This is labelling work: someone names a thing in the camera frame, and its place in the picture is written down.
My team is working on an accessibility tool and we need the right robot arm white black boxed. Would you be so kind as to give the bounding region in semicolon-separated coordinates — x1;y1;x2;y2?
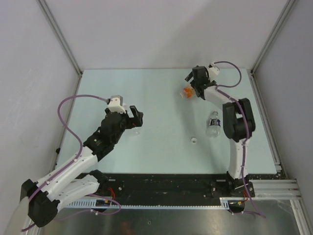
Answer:
185;66;256;197

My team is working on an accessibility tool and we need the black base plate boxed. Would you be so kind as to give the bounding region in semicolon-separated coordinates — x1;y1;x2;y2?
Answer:
79;172;288;206

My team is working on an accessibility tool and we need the blue label water bottle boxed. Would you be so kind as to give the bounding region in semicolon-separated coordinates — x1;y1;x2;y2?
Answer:
206;111;221;138

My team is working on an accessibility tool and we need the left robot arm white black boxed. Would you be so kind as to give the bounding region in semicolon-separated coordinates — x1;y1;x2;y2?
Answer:
21;106;143;228

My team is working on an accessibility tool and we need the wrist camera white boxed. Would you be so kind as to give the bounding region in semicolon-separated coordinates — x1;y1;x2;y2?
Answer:
207;63;220;79
108;95;127;114

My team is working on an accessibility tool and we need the grey slotted cable duct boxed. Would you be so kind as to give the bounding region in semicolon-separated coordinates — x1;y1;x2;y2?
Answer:
65;197;243;210

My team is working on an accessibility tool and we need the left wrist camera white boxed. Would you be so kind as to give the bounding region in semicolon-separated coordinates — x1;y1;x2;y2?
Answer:
108;95;127;114

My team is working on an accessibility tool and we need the orange label bottle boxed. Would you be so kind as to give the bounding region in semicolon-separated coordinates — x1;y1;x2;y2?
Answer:
179;85;195;99

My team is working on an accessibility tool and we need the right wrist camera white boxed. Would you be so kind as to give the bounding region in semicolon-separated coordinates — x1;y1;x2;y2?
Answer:
207;63;220;79

